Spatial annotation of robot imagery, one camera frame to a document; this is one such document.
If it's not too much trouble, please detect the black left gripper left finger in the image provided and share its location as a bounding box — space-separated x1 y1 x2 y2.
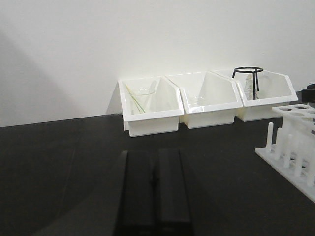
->
113 150 155 236

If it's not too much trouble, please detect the black other gripper tip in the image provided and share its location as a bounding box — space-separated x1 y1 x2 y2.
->
302 83 315 103

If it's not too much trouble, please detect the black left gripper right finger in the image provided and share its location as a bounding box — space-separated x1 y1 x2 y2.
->
155 149 194 236

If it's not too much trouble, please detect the white test tube rack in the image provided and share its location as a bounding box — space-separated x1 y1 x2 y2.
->
254 104 315 202

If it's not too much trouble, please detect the right white storage bin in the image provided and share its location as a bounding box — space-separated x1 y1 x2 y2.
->
214 68 298 122

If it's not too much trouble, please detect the white storage bin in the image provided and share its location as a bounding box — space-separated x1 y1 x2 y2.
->
166 71 243 129
214 68 298 122
118 76 184 137

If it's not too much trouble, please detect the glass flask in right bin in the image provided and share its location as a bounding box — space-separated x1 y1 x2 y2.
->
244 74 259 100

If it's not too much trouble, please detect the middle white storage bin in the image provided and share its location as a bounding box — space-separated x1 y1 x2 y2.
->
166 71 243 129

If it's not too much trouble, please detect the left white storage bin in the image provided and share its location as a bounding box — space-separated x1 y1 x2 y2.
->
118 76 184 137

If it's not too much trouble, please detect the glass beaker in left bin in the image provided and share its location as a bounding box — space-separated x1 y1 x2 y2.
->
131 88 156 113

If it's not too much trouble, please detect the small glass beaker middle bin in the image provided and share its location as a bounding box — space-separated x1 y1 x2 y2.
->
189 96 205 107

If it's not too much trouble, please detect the black wire tripod stand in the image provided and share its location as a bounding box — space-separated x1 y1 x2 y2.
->
232 66 264 100

